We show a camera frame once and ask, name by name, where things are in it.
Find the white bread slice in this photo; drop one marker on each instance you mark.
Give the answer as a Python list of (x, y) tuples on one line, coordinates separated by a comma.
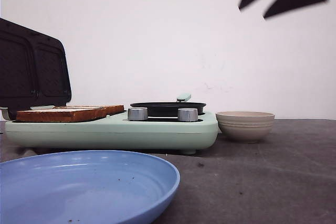
[(109, 109), (60, 115)]

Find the grey table cloth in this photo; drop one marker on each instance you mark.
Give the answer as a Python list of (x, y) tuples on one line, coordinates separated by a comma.
[(289, 177)]

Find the beige ribbed bowl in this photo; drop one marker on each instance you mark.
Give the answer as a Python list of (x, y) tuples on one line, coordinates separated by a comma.
[(245, 126)]

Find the blue plate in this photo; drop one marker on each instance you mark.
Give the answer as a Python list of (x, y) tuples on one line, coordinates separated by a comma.
[(87, 187)]

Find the mint green breakfast maker lid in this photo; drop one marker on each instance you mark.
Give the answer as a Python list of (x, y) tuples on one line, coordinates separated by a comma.
[(34, 70)]

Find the silver knob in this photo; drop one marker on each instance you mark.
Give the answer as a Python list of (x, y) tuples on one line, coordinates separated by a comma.
[(187, 115), (137, 114)]

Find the silver left knob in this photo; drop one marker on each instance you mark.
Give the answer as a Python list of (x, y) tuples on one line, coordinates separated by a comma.
[(137, 114)]

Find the silver right knob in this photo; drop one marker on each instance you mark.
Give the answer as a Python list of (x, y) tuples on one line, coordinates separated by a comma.
[(187, 115)]

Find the mint green breakfast maker base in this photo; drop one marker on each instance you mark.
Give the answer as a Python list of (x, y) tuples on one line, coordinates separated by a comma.
[(116, 132)]

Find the black frying pan green handle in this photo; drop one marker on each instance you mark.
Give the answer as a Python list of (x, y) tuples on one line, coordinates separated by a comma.
[(170, 109)]

